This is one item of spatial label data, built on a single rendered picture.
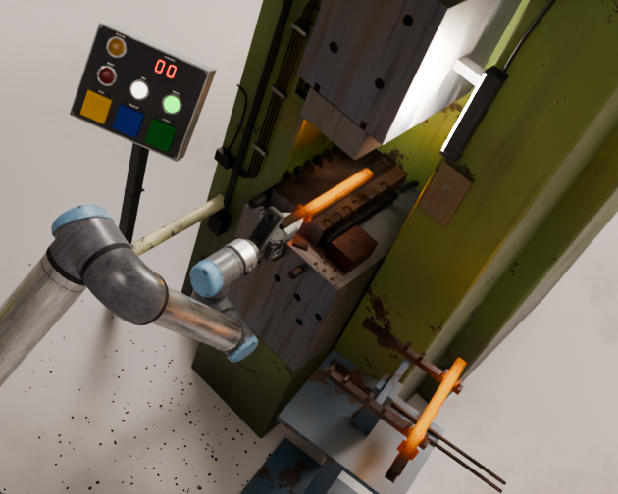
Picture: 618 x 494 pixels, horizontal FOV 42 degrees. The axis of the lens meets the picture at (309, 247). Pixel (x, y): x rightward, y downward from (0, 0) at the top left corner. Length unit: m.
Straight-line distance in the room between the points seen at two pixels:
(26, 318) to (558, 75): 1.23
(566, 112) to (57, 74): 2.75
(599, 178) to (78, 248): 1.46
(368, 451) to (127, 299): 0.95
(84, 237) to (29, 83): 2.43
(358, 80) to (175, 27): 2.64
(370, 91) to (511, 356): 1.94
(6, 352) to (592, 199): 1.62
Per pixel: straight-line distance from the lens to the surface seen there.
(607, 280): 4.27
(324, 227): 2.26
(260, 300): 2.51
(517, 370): 3.61
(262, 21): 2.34
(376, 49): 1.91
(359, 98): 1.99
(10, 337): 1.78
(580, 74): 1.83
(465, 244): 2.16
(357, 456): 2.27
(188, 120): 2.33
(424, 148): 2.55
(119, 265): 1.60
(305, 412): 2.28
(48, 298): 1.71
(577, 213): 2.50
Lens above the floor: 2.59
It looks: 47 degrees down
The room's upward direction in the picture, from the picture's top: 24 degrees clockwise
